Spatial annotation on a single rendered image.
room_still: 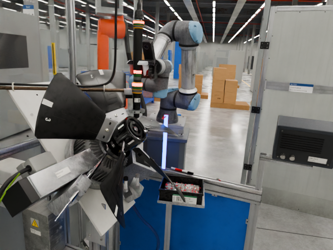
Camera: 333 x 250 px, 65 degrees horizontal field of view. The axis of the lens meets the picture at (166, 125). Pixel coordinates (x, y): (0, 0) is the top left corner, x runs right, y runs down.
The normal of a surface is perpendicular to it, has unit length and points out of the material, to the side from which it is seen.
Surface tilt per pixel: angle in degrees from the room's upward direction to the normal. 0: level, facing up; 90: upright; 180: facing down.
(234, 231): 90
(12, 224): 90
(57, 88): 72
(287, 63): 90
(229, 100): 90
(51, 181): 50
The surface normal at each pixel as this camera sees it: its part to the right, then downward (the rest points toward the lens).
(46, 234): -0.38, 0.22
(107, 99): 0.11, -0.47
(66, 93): 0.70, -0.07
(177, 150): -0.14, 0.25
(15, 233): 0.92, 0.15
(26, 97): 0.74, -0.51
